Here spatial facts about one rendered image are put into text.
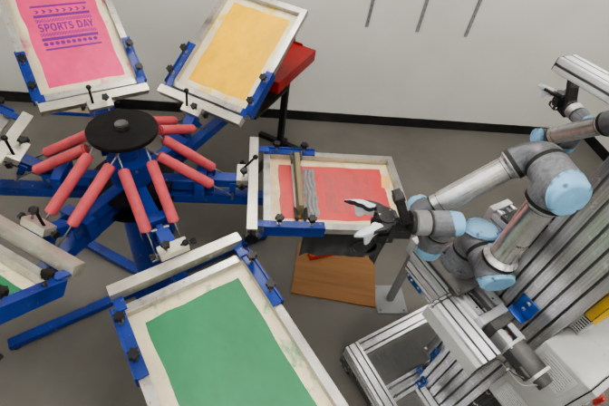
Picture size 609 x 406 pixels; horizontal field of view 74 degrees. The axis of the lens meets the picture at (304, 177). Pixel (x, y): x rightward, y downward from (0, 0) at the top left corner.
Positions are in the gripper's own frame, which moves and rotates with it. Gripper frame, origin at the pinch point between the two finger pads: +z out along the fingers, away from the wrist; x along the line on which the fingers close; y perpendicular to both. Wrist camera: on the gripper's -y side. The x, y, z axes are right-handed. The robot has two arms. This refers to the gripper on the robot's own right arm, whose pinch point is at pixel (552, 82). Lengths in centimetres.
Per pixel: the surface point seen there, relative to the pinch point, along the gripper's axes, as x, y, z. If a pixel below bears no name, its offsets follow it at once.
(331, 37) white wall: -87, 62, 188
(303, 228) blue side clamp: -124, 51, -43
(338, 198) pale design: -103, 59, -17
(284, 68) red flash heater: -131, 39, 92
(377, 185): -79, 62, -5
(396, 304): -58, 161, -27
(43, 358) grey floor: -275, 132, -65
